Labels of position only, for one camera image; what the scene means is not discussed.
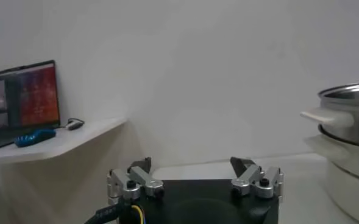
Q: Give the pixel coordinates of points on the blue computer mouse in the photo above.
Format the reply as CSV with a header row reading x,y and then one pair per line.
x,y
34,137

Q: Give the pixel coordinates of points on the cream electric cooker base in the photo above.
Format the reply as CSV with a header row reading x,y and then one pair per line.
x,y
353,188

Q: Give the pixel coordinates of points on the open black laptop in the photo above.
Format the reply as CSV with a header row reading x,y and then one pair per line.
x,y
30,97

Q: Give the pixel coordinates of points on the white side desk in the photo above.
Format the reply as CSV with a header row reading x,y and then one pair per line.
x,y
75,137

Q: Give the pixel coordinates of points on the stainless steel steamer basket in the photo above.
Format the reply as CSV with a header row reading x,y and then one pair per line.
x,y
346,121

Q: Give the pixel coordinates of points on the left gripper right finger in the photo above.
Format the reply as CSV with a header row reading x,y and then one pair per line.
x,y
250,178

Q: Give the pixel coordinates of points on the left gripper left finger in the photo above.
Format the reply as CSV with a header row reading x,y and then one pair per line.
x,y
138,178

